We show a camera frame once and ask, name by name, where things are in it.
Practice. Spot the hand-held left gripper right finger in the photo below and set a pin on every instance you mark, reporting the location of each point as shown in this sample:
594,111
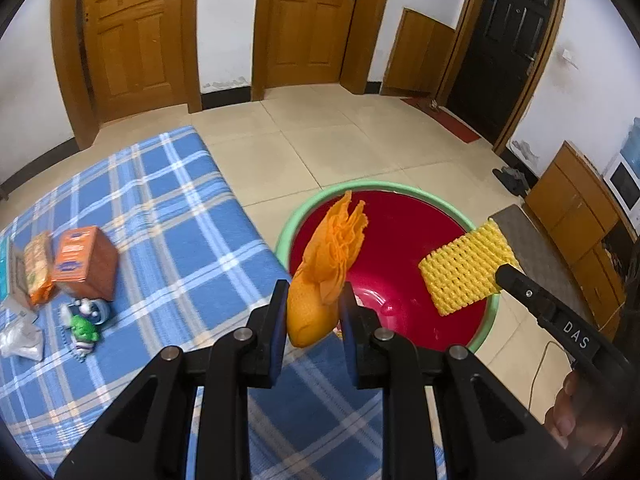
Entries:
347,340

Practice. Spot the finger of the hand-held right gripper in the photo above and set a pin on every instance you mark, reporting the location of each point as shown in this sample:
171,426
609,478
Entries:
520,287

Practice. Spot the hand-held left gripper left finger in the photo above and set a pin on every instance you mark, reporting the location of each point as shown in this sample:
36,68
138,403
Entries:
277,332

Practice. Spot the orange foam fruit net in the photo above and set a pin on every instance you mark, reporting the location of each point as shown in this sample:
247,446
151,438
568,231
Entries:
315,310

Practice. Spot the yellow foam fruit net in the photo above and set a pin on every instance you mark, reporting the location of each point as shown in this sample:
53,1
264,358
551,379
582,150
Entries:
460,270

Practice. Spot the red basin with green rim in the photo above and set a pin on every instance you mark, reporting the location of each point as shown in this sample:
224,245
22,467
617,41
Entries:
400,240

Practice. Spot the orange noodle snack packet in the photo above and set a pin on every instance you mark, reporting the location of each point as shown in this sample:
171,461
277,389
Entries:
39,270

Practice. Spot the person's right hand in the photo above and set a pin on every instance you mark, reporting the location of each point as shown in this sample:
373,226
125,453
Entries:
565,420

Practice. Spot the grey floor mat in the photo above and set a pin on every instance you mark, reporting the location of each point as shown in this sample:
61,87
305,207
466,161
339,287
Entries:
545,260

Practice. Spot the wooden cabinet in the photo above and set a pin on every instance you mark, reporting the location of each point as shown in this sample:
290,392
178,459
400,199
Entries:
575,200

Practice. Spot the dark slipper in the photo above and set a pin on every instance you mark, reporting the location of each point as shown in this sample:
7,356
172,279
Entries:
520,177
505,180

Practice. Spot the white microwave oven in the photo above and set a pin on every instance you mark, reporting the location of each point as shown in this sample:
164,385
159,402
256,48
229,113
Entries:
622,182

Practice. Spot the red floor mat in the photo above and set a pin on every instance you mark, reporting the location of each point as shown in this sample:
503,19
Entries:
455,122

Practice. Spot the blue water jug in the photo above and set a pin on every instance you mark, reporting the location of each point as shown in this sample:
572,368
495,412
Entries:
632,140

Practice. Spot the orange cardboard box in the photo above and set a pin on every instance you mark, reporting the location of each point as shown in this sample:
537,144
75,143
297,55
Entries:
95,270

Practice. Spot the small green white toy figure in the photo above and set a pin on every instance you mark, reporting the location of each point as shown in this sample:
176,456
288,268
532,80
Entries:
82,330

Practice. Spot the black entrance door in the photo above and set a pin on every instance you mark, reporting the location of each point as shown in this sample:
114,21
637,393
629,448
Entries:
505,45

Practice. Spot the clear plastic bag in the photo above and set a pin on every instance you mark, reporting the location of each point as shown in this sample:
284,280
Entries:
22,342

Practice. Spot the white and blue carton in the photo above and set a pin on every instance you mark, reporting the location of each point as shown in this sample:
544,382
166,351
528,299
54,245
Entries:
15,280

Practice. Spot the brown wooden door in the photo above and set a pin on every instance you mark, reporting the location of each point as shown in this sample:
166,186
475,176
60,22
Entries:
305,25
130,35

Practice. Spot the white wall switch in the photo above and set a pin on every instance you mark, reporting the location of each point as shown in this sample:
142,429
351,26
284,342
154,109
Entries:
567,55

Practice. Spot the wooden wall panel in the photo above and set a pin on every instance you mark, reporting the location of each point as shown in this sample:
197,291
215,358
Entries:
415,55

